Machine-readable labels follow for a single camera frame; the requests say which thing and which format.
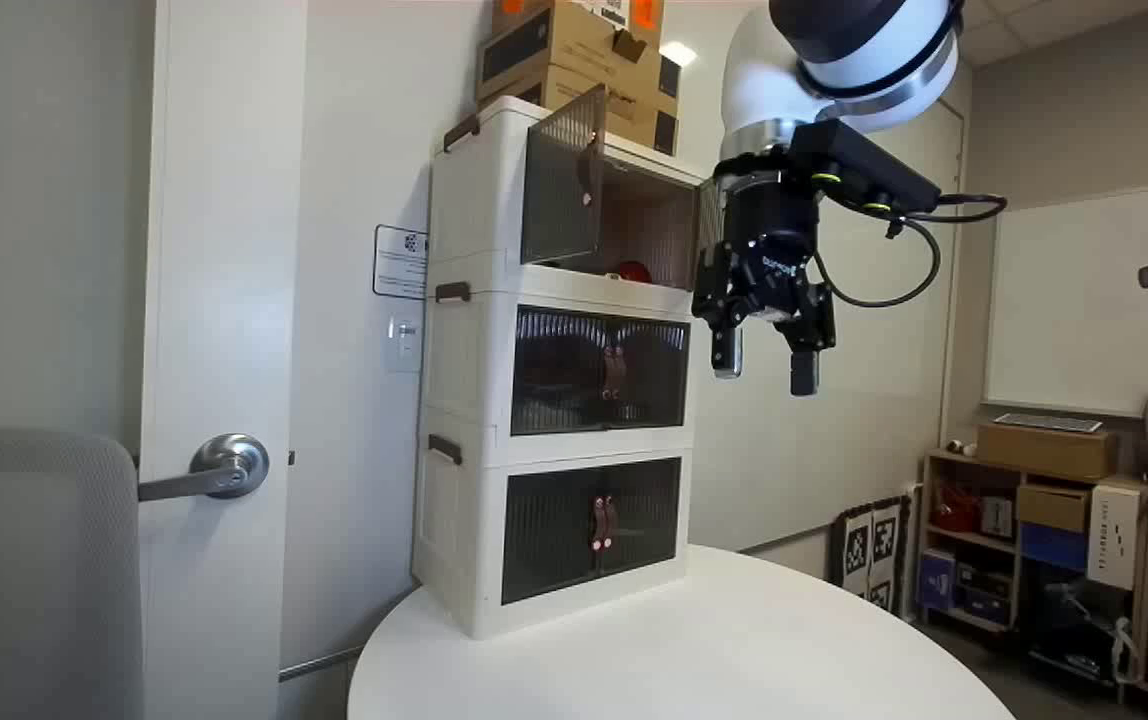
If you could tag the flat cardboard box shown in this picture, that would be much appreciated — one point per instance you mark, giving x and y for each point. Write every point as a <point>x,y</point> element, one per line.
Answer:
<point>1045,451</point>

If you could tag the white wall sign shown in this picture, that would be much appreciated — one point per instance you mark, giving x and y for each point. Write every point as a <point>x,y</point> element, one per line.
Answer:
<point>398,261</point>

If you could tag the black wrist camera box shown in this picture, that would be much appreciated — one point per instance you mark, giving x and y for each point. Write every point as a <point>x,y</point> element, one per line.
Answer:
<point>864,165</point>

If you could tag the white whiteboard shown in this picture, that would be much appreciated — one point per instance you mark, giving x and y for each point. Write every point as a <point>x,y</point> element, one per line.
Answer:
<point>1095,306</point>

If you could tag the white room door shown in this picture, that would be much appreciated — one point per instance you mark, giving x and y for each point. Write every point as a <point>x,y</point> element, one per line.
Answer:
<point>216,267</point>

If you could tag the small cardboard box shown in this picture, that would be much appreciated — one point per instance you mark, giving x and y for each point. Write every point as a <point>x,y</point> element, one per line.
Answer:
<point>1054,506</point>

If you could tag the small white box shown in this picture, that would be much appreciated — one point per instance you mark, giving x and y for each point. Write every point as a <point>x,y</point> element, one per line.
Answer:
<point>677,55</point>

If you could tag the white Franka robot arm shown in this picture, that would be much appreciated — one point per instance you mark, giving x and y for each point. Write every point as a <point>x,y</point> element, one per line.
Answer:
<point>759,93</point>

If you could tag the black white marker board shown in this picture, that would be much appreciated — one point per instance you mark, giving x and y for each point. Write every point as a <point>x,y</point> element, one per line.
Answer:
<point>878,555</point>

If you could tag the blue storage bin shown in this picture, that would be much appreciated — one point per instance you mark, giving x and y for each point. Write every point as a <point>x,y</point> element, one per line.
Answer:
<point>1054,549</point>

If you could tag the small red object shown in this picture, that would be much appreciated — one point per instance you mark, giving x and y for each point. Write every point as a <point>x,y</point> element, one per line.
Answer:
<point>630,268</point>

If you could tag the white rectangular device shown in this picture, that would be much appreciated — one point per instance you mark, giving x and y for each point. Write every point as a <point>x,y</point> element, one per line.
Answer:
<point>1118,533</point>

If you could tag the white stacked storage cabinet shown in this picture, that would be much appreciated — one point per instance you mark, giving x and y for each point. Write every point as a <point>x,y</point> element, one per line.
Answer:
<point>474,403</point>

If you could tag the dark translucent cabinet door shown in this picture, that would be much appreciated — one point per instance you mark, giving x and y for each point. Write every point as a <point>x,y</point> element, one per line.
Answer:
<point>551,533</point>
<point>652,373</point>
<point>557,373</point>
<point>639,515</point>
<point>557,202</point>

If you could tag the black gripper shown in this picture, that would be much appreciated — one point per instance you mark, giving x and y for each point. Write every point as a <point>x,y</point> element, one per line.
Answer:
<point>759,247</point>

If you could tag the brown cardboard box orange tape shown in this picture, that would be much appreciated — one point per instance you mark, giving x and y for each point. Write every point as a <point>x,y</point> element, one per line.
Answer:
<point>573,55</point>

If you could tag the white wall switch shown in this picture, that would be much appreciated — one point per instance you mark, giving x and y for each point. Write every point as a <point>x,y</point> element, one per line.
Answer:
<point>401,337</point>

